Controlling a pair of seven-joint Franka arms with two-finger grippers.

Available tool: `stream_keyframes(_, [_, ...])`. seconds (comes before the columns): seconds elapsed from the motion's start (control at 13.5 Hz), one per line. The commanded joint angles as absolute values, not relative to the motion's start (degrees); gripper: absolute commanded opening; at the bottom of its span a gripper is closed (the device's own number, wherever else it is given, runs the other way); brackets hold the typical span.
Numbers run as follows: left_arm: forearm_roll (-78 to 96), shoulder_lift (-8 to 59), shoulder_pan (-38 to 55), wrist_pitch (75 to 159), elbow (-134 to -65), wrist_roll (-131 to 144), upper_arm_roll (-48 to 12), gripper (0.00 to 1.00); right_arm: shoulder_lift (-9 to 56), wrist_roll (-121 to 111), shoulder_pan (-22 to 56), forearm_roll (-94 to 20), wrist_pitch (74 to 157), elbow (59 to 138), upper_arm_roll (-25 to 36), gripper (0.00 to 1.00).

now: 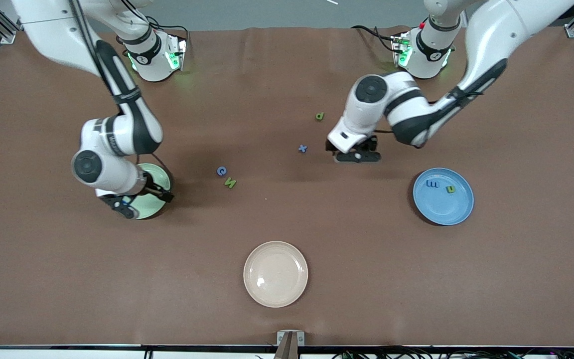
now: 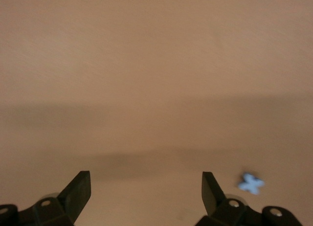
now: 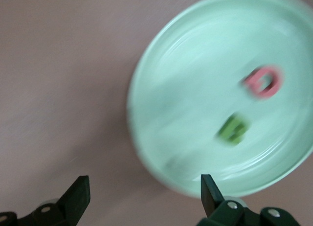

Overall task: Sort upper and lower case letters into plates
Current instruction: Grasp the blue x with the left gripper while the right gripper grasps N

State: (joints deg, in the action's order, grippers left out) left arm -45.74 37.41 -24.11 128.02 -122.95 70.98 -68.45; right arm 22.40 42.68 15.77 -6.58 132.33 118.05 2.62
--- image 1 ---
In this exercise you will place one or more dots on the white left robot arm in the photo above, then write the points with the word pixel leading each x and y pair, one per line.
pixel 406 109

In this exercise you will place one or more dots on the brown table mat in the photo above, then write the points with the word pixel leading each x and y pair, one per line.
pixel 287 219

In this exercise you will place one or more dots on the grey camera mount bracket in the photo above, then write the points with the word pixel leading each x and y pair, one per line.
pixel 281 339

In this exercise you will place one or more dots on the beige plate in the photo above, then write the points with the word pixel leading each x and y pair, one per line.
pixel 275 274

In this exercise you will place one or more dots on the green plate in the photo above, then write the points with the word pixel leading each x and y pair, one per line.
pixel 150 210

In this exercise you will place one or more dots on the blue letter C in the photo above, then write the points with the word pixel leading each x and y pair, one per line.
pixel 219 171

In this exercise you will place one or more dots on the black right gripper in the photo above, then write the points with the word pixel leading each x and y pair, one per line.
pixel 153 188

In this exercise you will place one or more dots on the blue letter m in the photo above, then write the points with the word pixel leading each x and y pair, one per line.
pixel 432 184

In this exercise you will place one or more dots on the white table edge rail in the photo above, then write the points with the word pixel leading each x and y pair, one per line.
pixel 43 355

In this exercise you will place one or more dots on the blue plate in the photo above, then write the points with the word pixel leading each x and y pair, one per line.
pixel 441 209

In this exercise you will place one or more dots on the silver arm base connector panel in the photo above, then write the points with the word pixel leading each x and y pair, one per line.
pixel 400 50
pixel 177 52

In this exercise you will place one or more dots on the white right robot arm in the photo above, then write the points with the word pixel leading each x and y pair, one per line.
pixel 117 134

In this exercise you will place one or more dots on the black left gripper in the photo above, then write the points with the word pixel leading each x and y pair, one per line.
pixel 369 145

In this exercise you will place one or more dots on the tan camera support post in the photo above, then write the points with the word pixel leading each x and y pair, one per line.
pixel 288 349

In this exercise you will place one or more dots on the green letter N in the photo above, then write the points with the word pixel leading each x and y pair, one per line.
pixel 230 183

